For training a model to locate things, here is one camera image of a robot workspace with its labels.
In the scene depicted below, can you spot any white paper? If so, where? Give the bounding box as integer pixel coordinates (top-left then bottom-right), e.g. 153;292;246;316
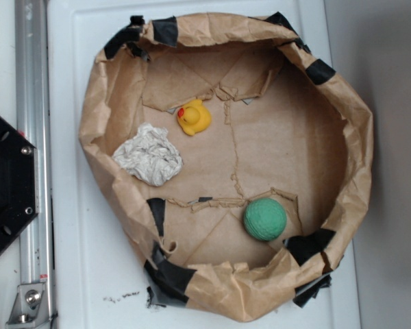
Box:
112;123;183;186

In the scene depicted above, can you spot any brown paper bag bin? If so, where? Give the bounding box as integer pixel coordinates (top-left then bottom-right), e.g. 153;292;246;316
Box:
79;13;373;322

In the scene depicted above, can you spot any yellow rubber duck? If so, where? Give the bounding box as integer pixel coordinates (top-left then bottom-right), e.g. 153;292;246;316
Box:
177;99;212;136

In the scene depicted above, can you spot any green foam ball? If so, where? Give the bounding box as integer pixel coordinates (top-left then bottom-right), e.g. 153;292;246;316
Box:
243;198;287;241

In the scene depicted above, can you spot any white plastic tray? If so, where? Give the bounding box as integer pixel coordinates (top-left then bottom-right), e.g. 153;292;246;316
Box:
46;0;362;329

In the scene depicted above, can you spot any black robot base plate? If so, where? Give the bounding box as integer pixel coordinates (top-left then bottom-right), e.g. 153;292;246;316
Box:
0;116;38;255

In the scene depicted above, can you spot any aluminium extrusion rail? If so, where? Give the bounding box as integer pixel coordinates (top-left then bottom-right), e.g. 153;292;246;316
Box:
14;1;55;284

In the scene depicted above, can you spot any metal corner bracket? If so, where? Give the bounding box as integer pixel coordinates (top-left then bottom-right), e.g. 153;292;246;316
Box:
5;282;55;328

